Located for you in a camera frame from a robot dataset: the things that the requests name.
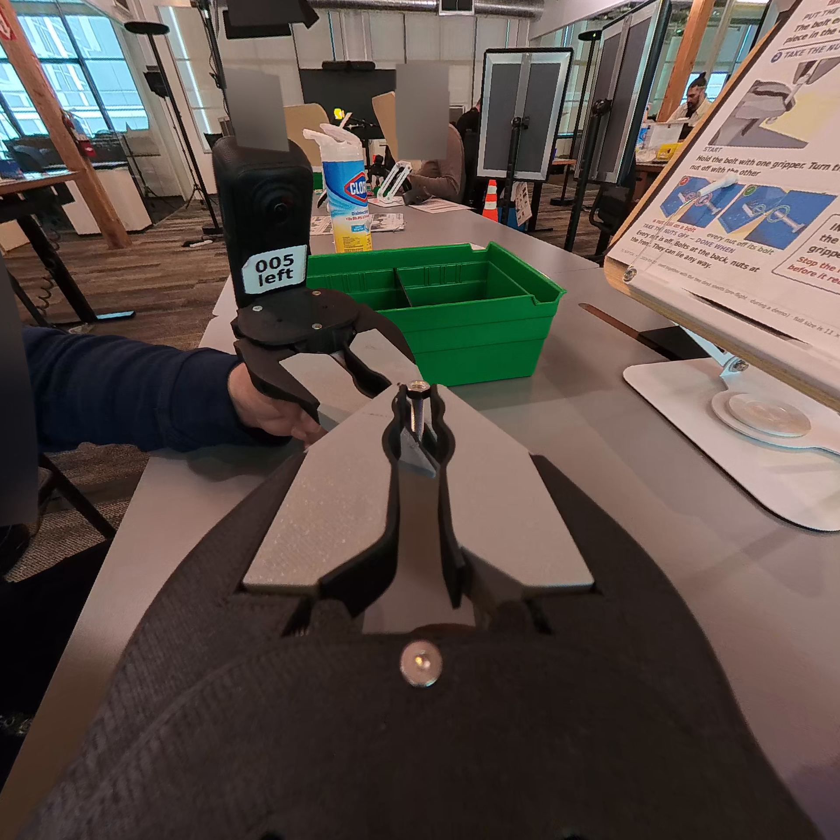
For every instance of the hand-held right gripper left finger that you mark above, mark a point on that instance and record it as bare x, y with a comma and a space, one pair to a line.
328, 512

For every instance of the ceiling air vent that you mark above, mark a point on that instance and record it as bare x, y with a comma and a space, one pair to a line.
456, 6

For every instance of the black monitor screen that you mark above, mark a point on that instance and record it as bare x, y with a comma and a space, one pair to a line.
341, 92

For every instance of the silver hex nut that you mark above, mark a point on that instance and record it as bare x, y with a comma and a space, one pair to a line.
417, 392

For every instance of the printed instruction sheet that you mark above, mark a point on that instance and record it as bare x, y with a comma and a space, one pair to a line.
735, 216

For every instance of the person's left hand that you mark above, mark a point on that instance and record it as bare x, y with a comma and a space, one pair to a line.
275, 417

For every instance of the orange traffic cone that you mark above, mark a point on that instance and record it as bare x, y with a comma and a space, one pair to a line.
490, 203

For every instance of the black office chair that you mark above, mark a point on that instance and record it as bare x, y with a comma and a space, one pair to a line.
610, 216

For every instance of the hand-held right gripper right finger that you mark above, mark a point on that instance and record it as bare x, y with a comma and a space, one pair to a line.
512, 512

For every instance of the disinfecting wipes canister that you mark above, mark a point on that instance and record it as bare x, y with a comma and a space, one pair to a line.
346, 190

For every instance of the wooden post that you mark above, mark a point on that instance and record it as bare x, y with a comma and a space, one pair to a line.
59, 131
686, 59

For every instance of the grey panel on stand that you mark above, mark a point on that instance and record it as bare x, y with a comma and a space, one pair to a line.
623, 98
522, 111

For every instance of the black studio light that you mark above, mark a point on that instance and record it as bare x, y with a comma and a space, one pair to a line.
262, 16

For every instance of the white plastic device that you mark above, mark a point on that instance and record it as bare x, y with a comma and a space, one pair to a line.
392, 180

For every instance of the person's left forearm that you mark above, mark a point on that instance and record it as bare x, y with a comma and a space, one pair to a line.
131, 394

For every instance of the white cabinet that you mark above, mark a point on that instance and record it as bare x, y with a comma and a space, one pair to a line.
111, 197

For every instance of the wooden top standing desk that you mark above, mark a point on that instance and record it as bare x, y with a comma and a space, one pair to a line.
39, 190

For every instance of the wooden instruction board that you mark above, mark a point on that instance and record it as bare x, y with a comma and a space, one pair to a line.
656, 289

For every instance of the silver threaded bolt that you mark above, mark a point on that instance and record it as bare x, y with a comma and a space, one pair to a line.
418, 420

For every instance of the yellow box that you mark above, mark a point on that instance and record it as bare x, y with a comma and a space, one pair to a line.
663, 148

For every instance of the green plastic bin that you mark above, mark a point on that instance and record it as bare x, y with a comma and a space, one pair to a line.
472, 328

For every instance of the red fire extinguisher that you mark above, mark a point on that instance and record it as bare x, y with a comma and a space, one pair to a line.
73, 131

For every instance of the white board stand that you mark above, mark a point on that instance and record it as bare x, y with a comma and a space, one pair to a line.
689, 400

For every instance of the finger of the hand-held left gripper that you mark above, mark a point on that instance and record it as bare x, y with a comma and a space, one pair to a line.
325, 387
384, 358

